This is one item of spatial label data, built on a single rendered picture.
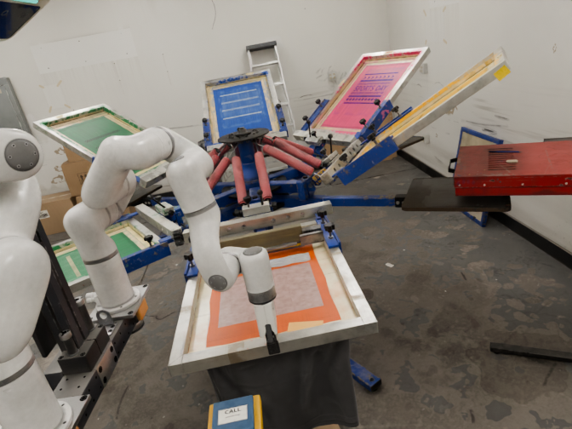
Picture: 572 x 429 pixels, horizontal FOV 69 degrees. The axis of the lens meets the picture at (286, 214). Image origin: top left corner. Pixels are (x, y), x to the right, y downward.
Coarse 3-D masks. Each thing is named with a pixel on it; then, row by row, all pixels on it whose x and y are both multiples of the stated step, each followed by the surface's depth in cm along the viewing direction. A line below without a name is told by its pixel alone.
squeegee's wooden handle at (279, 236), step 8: (296, 224) 169; (256, 232) 169; (264, 232) 167; (272, 232) 167; (280, 232) 168; (288, 232) 168; (296, 232) 168; (224, 240) 167; (232, 240) 167; (240, 240) 167; (248, 240) 167; (256, 240) 168; (264, 240) 168; (272, 240) 169; (280, 240) 169; (288, 240) 169; (296, 240) 170
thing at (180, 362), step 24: (336, 264) 148; (192, 288) 150; (192, 312) 138; (360, 312) 120; (288, 336) 116; (312, 336) 114; (336, 336) 115; (192, 360) 113; (216, 360) 114; (240, 360) 115
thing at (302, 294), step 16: (272, 256) 170; (272, 272) 157; (288, 272) 155; (304, 272) 153; (320, 272) 151; (288, 288) 146; (304, 288) 144; (320, 288) 142; (288, 304) 136; (304, 304) 135; (320, 304) 133; (288, 320) 128; (304, 320) 127; (320, 320) 125; (336, 320) 124
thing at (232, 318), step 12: (240, 276) 159; (240, 288) 151; (216, 300) 146; (228, 300) 145; (240, 300) 143; (216, 312) 139; (228, 312) 138; (240, 312) 137; (252, 312) 135; (216, 324) 133; (228, 324) 132; (240, 324) 131; (252, 324) 129; (216, 336) 127; (228, 336) 126; (240, 336) 125; (252, 336) 124
